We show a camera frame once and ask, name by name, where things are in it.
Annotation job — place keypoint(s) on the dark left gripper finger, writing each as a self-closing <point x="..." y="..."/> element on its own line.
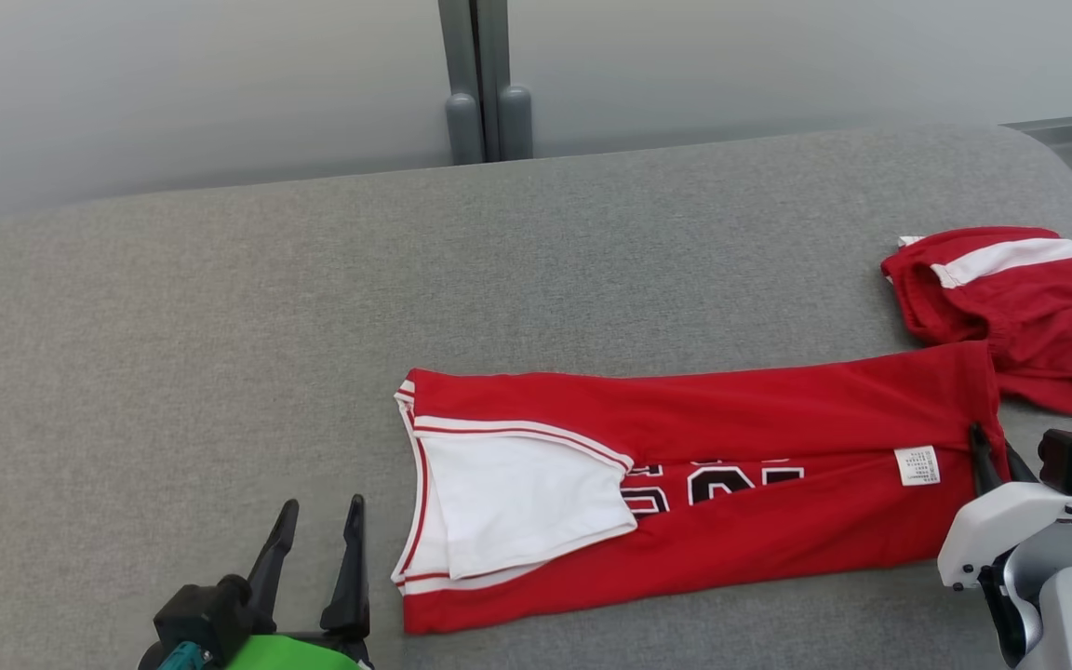
<point x="274" y="558"/>
<point x="352" y="577"/>

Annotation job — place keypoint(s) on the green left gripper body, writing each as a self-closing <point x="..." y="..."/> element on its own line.
<point x="294" y="654"/>

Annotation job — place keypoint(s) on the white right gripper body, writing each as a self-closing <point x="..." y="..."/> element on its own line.
<point x="1001" y="521"/>

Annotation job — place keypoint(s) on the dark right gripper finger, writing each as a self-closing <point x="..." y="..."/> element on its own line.
<point x="1018" y="470"/>
<point x="983" y="470"/>

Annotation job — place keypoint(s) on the red shorts with white stripe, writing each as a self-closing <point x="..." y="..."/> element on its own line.
<point x="1029" y="326"/>

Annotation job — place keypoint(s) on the red white basketball jersey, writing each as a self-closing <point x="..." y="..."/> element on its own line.
<point x="731" y="419"/>

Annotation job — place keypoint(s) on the teal left camera connector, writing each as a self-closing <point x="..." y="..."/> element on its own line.
<point x="184" y="656"/>

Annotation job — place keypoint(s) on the grey wall post rounded caps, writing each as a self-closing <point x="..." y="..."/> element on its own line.
<point x="485" y="74"/>

